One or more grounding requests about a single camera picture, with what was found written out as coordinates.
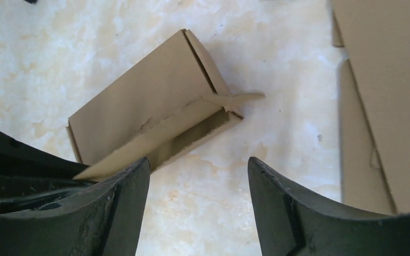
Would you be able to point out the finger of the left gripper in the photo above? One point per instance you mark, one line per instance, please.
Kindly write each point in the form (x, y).
(21, 169)

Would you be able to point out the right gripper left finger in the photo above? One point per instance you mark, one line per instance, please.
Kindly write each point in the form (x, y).
(40, 216)

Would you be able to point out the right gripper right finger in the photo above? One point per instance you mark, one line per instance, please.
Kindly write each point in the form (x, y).
(294, 220)

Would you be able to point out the brown cardboard box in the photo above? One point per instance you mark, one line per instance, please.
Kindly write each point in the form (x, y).
(169, 103)

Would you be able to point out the stack of brown cardboard blanks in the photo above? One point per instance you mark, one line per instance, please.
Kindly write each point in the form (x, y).
(376, 35)

